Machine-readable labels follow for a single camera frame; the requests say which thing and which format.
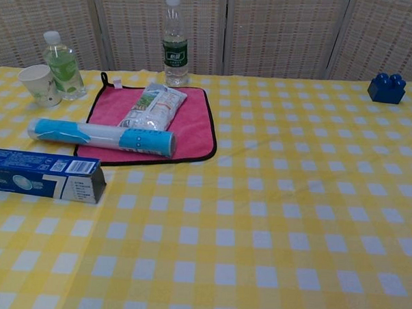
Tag blue toothpaste box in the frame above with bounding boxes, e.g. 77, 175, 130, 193
0, 148, 109, 205

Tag white paper cup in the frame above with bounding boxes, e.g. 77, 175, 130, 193
16, 63, 65, 109

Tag tall bottle dark green label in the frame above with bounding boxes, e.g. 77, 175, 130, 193
160, 0, 193, 88

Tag small bottle light green label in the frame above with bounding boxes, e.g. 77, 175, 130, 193
40, 29, 90, 102

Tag blue white rolled tube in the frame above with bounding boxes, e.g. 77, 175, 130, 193
25, 117, 178, 159

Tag pink cloth with black trim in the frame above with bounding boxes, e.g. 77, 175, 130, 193
72, 70, 221, 172

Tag blue toy building block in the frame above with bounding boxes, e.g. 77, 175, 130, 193
366, 72, 408, 105

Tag clear printed plastic bag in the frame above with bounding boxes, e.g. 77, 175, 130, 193
117, 81, 189, 133

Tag woven folding screen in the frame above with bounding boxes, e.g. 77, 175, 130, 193
0, 0, 412, 85

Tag yellow white checkered tablecloth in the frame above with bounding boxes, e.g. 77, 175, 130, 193
0, 63, 412, 309

